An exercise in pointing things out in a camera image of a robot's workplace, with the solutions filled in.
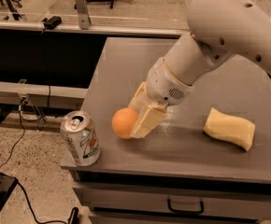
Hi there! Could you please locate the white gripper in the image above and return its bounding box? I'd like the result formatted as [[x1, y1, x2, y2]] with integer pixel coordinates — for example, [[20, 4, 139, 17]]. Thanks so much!
[[128, 58, 193, 138]]

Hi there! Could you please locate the orange fruit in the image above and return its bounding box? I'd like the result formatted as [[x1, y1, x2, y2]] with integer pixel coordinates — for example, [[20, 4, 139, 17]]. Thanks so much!
[[112, 107, 138, 139]]

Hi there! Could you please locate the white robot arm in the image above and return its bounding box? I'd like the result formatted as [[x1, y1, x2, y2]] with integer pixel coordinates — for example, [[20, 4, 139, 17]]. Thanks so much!
[[129, 0, 271, 138]]

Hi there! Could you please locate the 7up soda can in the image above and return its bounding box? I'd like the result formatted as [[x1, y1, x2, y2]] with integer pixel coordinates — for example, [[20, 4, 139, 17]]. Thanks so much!
[[60, 110, 100, 166]]

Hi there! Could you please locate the yellow sponge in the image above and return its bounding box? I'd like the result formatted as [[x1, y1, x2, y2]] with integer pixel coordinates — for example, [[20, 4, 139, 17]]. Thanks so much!
[[203, 108, 255, 151]]

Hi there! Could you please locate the black power adapter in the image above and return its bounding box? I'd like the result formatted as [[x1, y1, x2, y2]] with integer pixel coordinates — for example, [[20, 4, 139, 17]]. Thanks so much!
[[43, 16, 62, 30]]

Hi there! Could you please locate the grey metal rail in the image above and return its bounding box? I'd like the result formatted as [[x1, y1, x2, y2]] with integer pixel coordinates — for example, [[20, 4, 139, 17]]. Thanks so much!
[[0, 82, 88, 109]]

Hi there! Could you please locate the black cable on floor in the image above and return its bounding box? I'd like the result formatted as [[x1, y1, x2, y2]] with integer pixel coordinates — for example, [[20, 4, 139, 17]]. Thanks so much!
[[0, 84, 68, 224]]

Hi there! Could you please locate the left metal bracket post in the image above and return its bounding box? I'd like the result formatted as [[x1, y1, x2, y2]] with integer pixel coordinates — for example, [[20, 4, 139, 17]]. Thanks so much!
[[75, 0, 91, 29]]

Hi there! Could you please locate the grey drawer with black handle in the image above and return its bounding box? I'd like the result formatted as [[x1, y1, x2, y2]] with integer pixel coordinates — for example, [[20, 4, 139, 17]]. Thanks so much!
[[73, 182, 271, 220]]

